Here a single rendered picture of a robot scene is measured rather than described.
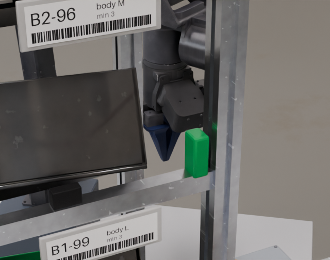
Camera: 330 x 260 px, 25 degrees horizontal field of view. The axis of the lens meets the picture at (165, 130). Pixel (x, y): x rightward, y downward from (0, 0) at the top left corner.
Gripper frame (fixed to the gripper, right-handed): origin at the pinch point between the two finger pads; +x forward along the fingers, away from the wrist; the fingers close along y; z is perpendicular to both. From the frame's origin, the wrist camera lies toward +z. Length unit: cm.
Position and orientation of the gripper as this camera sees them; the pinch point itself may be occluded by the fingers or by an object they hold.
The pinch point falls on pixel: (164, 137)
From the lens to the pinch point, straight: 102.5
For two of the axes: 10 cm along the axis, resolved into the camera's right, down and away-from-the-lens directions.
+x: 0.0, 8.8, 4.8
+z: 4.3, 4.4, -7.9
